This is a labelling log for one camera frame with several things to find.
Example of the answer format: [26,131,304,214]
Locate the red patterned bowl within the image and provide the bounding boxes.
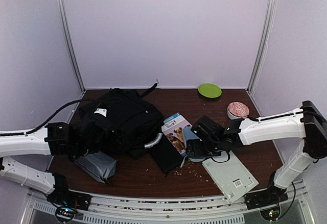
[227,102,250,119]

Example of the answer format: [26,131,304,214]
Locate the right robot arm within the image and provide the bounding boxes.
[191,101,326,205]

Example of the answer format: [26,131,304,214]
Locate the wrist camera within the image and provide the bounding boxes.
[191,115,224,141]
[94,108,107,117]

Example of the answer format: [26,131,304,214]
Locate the green plate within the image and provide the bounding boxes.
[198,83,222,98]

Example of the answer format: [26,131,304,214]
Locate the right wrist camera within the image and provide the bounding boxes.
[191,115,224,141]

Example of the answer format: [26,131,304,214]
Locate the right aluminium frame post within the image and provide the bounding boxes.
[247,0,277,95]

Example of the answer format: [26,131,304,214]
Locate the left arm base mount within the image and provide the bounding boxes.
[45,173,91,223]

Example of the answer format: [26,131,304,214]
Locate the dog picture book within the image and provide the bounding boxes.
[161,112,191,156]

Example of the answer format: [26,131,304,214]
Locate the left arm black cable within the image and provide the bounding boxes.
[0,99,103,137]

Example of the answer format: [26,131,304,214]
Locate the grey notebook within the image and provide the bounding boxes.
[202,152,259,204]

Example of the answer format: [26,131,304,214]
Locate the black student backpack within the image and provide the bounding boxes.
[78,84,164,159]

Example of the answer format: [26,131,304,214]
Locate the blue glasses case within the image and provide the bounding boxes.
[182,127,218,163]

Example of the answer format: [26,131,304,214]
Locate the front aluminium rail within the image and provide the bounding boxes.
[20,179,315,224]

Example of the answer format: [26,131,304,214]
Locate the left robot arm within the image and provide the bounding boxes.
[1,121,116,206]

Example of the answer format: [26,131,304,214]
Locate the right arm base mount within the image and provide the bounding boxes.
[244,171,288,221]

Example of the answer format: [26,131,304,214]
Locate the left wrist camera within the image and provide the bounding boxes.
[94,108,107,117]

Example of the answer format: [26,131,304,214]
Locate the left aluminium frame post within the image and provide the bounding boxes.
[57,0,86,93]

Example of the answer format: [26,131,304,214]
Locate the aluminium frame post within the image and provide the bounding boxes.
[57,0,86,93]
[247,0,277,95]

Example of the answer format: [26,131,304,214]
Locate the grey pencil pouch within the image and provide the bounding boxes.
[68,151,117,186]

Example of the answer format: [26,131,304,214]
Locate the black zip pouch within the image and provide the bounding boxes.
[150,135,183,174]

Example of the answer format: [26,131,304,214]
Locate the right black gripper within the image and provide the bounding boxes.
[186,139,222,159]

